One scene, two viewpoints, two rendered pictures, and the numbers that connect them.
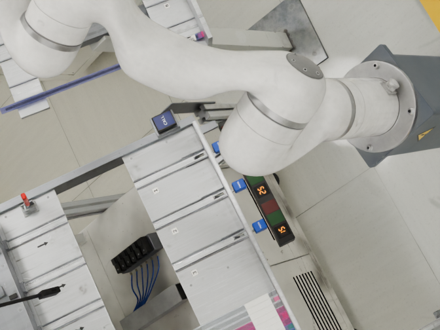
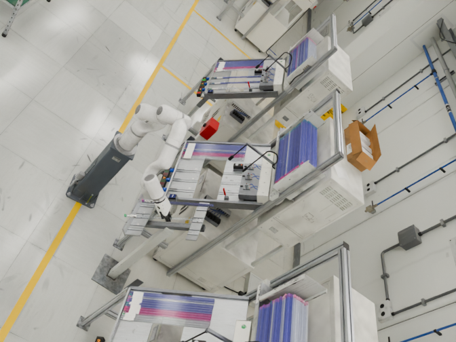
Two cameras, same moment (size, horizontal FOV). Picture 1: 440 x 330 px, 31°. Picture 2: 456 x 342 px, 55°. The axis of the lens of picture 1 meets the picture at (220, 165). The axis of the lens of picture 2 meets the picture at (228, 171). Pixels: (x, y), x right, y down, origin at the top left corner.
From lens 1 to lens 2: 2.95 m
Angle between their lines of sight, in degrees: 64
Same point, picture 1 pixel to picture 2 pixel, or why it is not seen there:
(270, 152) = not seen: hidden behind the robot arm
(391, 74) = (115, 140)
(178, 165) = (178, 191)
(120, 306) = (228, 223)
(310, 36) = (102, 263)
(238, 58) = (148, 110)
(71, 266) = (225, 182)
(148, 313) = not seen: hidden behind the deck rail
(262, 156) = not seen: hidden behind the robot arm
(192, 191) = (180, 184)
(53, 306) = (236, 177)
